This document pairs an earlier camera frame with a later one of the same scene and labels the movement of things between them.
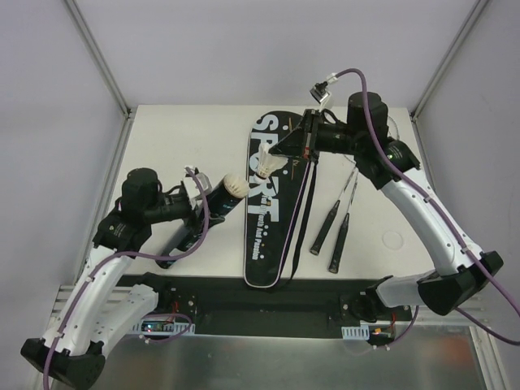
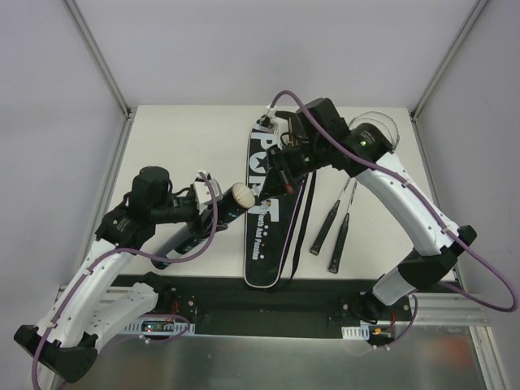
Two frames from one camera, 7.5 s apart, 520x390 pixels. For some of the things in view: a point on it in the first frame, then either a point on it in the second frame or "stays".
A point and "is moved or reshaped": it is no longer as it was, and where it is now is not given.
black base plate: x=229 y=306 stays
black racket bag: x=277 y=208 stays
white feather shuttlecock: x=267 y=163 to x=243 y=195
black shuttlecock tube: x=212 y=208 is moved or reshaped
